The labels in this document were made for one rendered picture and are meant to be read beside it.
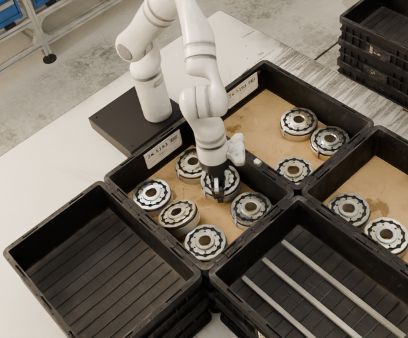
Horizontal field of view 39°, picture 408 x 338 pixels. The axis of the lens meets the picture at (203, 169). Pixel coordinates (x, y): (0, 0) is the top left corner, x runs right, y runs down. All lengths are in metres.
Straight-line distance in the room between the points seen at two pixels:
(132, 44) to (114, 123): 0.36
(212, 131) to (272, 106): 0.48
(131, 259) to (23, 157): 0.66
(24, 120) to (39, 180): 1.33
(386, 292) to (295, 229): 0.26
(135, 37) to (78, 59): 1.87
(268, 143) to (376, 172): 0.30
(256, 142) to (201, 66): 0.46
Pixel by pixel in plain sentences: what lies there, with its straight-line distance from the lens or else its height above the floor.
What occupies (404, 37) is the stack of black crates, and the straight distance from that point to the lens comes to 2.54.
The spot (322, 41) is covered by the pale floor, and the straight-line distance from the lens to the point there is 3.28.
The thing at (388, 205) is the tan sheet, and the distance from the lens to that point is 1.52.
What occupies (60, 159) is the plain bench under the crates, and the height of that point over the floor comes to 0.70.
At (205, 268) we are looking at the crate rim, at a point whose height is 0.93.
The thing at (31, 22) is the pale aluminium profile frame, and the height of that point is 0.28.
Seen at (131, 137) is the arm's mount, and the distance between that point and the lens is 1.83.
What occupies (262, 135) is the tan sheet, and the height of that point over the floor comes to 0.83.
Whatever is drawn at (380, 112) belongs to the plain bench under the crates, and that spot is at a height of 0.70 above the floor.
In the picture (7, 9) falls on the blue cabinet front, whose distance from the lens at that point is 3.29.
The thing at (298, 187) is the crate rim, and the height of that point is 0.93.
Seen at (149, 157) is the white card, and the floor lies 0.90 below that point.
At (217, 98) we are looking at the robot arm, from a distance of 1.22.
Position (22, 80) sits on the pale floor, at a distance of 3.45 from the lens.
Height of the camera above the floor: 2.05
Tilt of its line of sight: 50 degrees down
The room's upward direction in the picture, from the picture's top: 12 degrees counter-clockwise
